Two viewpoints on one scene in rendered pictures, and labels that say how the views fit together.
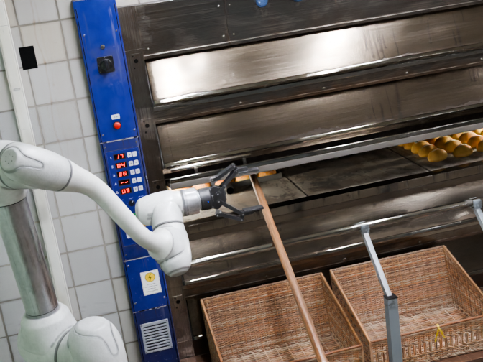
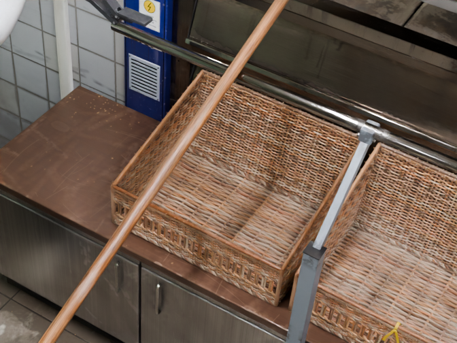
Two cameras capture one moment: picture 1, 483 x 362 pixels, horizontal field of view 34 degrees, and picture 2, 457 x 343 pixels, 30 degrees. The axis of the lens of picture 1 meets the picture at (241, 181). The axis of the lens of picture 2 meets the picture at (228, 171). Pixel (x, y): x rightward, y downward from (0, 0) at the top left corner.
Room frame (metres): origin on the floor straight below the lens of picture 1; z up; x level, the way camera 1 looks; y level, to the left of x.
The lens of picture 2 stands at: (1.48, -1.12, 2.41)
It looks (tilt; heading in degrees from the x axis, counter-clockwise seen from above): 43 degrees down; 38
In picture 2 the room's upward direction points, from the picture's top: 6 degrees clockwise
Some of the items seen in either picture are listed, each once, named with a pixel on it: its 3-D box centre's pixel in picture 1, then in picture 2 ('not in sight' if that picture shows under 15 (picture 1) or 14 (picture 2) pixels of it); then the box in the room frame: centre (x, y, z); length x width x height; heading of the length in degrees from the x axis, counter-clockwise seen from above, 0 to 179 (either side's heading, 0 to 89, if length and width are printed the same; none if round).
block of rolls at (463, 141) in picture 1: (448, 136); not in sight; (3.82, -1.06, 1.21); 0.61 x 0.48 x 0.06; 11
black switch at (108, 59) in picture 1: (105, 59); not in sight; (3.02, 0.45, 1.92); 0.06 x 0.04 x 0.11; 101
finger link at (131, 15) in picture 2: (253, 208); (134, 16); (2.54, -0.03, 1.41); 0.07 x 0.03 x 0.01; 101
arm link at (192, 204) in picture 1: (190, 201); not in sight; (2.50, 0.18, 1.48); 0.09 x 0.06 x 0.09; 11
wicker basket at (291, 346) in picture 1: (279, 337); (237, 180); (2.90, -0.06, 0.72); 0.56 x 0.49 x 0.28; 100
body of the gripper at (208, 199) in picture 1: (212, 197); not in sight; (2.51, 0.10, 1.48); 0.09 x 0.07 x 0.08; 101
